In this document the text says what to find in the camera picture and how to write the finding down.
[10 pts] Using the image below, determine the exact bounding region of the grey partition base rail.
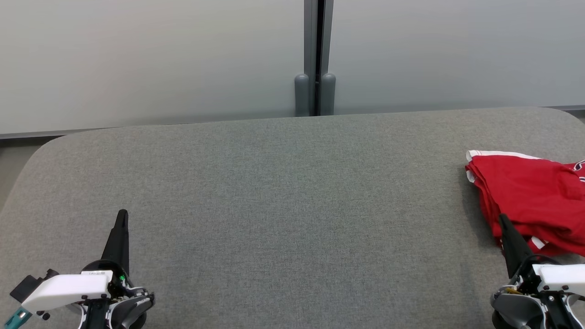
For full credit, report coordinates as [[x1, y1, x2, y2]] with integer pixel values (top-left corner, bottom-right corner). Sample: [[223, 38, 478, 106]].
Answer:
[[335, 105, 585, 115], [0, 111, 298, 140]]

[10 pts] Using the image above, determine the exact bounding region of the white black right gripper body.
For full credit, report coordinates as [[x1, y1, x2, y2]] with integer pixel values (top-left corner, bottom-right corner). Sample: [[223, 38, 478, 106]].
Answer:
[[502, 255, 585, 294]]

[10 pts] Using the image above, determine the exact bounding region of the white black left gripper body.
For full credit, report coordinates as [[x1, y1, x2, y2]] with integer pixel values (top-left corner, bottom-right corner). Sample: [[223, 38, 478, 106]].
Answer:
[[20, 260, 138, 314]]

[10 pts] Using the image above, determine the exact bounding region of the red and white jersey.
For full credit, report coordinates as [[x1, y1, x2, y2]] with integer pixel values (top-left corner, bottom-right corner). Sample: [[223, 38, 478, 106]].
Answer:
[[465, 149, 585, 258]]

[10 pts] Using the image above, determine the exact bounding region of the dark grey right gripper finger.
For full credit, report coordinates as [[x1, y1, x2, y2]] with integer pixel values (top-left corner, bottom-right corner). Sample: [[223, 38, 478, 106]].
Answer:
[[498, 213, 533, 277]]

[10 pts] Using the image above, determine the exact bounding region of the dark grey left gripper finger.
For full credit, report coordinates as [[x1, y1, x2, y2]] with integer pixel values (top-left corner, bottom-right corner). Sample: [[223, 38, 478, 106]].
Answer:
[[101, 209, 130, 277]]

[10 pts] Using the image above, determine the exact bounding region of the grey partition post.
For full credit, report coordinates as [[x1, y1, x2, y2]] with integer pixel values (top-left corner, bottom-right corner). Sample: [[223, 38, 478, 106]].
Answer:
[[294, 0, 317, 117], [318, 0, 337, 117]]

